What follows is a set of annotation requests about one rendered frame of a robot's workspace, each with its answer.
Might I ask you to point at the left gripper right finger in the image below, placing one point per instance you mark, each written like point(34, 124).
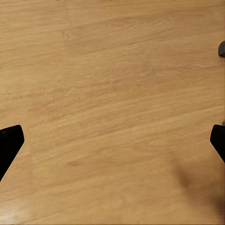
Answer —
point(218, 139)

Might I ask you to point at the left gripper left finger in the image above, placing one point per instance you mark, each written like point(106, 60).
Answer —
point(11, 140)

